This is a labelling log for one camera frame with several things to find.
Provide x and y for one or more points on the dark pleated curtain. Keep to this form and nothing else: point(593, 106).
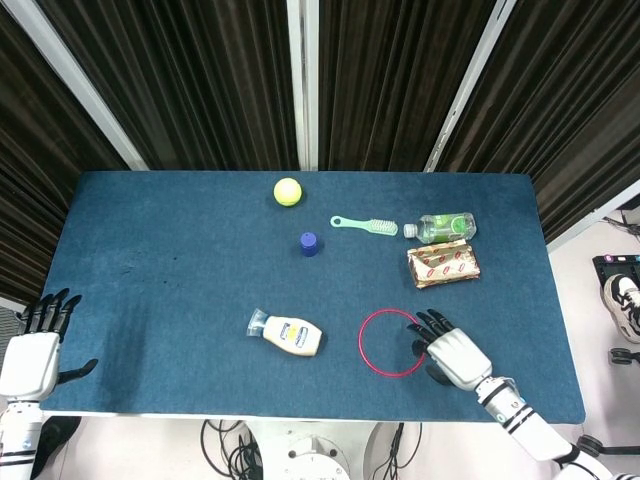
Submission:
point(200, 80)

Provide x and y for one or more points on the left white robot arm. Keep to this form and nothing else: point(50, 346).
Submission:
point(17, 440)

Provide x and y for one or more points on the gold red-print snack package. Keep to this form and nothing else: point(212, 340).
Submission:
point(444, 263)

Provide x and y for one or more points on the black device with buttons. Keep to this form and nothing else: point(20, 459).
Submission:
point(617, 272)

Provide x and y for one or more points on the white black sneaker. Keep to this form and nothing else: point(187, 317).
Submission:
point(624, 306)

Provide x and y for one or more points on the clear green-label plastic bottle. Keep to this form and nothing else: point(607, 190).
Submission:
point(442, 227)

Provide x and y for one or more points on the white partition frame post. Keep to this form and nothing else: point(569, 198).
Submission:
point(304, 85)
point(465, 85)
point(75, 80)

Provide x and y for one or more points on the green hair brush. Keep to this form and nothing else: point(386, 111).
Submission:
point(367, 224)

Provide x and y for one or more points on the mayonnaise squeeze bottle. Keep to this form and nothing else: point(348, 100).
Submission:
point(290, 337)

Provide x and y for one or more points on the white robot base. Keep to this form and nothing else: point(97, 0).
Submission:
point(312, 452)

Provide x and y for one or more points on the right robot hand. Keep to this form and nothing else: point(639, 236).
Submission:
point(457, 357)

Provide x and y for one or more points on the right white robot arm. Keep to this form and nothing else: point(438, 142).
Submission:
point(530, 425)

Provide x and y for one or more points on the blue bottle cap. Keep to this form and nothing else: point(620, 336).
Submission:
point(309, 243)

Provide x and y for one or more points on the yellow tennis ball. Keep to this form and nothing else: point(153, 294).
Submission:
point(287, 192)

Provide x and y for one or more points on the black office chair base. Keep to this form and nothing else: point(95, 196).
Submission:
point(622, 356)

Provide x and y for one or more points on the blue table cloth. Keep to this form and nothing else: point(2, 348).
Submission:
point(200, 300)

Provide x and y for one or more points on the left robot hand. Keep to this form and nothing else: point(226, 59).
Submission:
point(30, 357)

